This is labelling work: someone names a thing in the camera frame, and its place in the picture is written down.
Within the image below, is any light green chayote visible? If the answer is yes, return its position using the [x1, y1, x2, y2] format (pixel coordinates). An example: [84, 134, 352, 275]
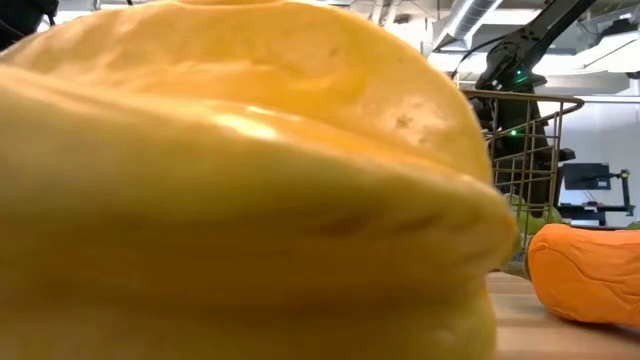
[502, 193, 564, 236]

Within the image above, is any orange chili pepper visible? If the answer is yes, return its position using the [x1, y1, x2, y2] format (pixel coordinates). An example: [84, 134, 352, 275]
[524, 223, 640, 330]

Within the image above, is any large yellow bell pepper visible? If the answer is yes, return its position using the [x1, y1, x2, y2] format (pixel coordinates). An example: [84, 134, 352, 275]
[0, 0, 519, 360]

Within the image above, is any black computer monitor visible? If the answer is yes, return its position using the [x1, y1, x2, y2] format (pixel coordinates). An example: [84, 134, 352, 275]
[562, 162, 612, 191]

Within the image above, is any gold wire basket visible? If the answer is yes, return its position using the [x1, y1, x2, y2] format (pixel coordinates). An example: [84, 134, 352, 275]
[462, 89, 585, 251]

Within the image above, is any dark office desk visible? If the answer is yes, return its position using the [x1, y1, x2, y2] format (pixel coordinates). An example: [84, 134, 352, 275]
[554, 202, 637, 227]

